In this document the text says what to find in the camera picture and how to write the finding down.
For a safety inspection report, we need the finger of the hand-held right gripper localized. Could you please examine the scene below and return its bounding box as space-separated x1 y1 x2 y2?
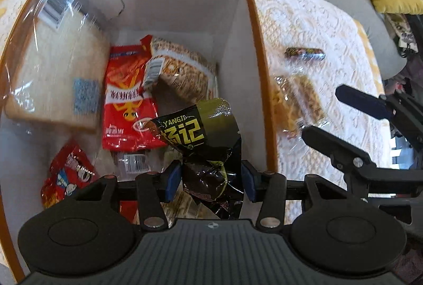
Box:
335 84 423 148
302 126 379 198

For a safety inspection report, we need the large red snack packet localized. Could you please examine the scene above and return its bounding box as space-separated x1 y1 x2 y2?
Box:
102 44 167 152

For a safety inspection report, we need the red cartoon snack packet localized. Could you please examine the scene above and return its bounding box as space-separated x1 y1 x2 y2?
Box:
40 139 100 209

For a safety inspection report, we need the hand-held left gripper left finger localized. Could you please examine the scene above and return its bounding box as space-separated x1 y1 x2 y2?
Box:
71 161 183 231

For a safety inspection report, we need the patterned fabric bag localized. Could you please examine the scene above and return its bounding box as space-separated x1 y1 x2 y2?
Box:
385 12 420 57

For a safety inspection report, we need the orange cardboard box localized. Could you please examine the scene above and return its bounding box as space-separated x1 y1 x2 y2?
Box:
0 0 278 284

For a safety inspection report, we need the black and green snack packet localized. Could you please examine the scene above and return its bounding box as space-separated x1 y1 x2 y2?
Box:
145 98 245 219

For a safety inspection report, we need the clear packet with green label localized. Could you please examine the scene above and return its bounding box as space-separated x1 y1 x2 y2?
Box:
112 152 157 175

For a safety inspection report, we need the white lace tablecloth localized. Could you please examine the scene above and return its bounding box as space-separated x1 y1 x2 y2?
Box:
0 0 387 229

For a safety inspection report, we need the clear-wrapped sliced bread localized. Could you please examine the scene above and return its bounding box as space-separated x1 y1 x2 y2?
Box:
3 0 111 132

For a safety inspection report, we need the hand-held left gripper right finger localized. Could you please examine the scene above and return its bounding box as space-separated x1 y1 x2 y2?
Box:
241 161 347 229

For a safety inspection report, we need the dark sausage stick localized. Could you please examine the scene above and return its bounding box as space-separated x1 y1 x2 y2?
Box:
285 46 326 61

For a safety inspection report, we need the clear cracker packet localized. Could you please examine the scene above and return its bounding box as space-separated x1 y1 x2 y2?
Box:
270 73 329 141
142 35 219 104

